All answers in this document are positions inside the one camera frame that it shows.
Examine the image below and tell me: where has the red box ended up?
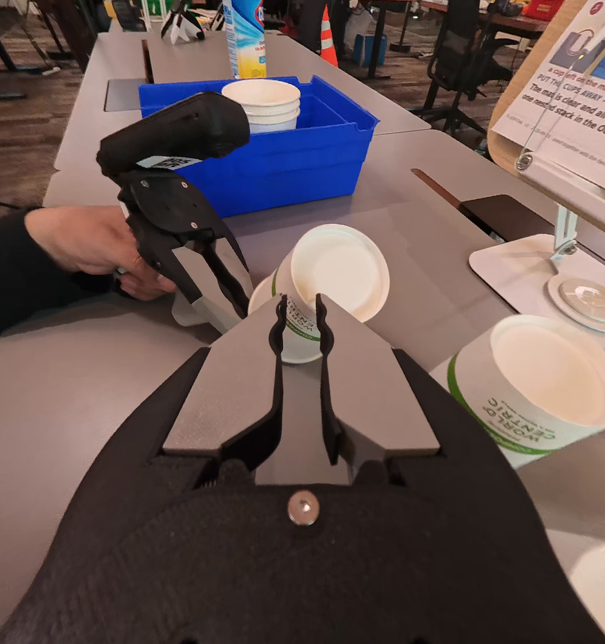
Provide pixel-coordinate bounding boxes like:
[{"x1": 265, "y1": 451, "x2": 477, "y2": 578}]
[{"x1": 521, "y1": 0, "x2": 565, "y2": 21}]

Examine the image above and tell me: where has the black office chair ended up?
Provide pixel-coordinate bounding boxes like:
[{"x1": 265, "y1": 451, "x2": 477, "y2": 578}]
[{"x1": 427, "y1": 0, "x2": 515, "y2": 136}]

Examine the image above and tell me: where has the cleaning wipes canister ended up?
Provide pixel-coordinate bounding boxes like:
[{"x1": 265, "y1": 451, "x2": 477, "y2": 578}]
[{"x1": 223, "y1": 0, "x2": 267, "y2": 79}]

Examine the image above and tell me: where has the black and white handheld device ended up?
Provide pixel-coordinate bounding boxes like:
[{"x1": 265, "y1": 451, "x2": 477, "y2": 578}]
[{"x1": 160, "y1": 0, "x2": 206, "y2": 45}]

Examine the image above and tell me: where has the person's left forearm black sleeve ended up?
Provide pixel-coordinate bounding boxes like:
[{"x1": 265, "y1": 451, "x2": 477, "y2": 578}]
[{"x1": 0, "y1": 209, "x2": 117, "y2": 353}]

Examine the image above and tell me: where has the blue floor box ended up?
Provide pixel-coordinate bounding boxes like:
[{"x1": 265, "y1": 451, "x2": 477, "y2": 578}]
[{"x1": 352, "y1": 33, "x2": 388, "y2": 67}]

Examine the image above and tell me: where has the white and wood document stand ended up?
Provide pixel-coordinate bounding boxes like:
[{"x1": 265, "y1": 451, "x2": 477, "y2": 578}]
[{"x1": 468, "y1": 0, "x2": 605, "y2": 335}]

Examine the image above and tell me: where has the black desk cable cover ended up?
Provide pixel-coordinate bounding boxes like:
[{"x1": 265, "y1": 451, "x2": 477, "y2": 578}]
[{"x1": 458, "y1": 195, "x2": 555, "y2": 242}]

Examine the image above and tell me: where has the person's left hand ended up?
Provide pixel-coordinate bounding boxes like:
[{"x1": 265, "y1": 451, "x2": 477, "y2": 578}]
[{"x1": 26, "y1": 205, "x2": 177, "y2": 302}]

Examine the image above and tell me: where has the grey desk cable cover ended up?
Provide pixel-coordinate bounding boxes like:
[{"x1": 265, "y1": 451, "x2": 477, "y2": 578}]
[{"x1": 104, "y1": 79, "x2": 148, "y2": 112}]

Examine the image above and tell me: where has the printed instruction sheet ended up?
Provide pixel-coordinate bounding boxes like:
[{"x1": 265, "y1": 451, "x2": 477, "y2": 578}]
[{"x1": 491, "y1": 0, "x2": 605, "y2": 199}]

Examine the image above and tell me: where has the orange traffic cone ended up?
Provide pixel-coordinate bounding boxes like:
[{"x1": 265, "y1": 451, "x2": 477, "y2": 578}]
[{"x1": 320, "y1": 4, "x2": 339, "y2": 67}]

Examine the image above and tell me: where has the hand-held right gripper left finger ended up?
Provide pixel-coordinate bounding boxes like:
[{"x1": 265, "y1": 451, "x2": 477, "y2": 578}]
[{"x1": 162, "y1": 294, "x2": 289, "y2": 471}]

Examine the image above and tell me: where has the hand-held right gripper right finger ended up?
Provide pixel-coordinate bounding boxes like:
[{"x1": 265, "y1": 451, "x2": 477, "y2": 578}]
[{"x1": 315, "y1": 294, "x2": 441, "y2": 486}]

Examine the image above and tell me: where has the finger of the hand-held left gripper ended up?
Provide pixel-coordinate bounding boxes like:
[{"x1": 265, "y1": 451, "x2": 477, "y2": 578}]
[
  {"x1": 154, "y1": 252, "x2": 245, "y2": 336},
  {"x1": 201, "y1": 232, "x2": 254, "y2": 319}
]

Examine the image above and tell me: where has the blue plastic bin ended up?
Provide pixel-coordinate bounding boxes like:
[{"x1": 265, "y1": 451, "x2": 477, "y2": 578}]
[{"x1": 138, "y1": 75, "x2": 381, "y2": 218}]

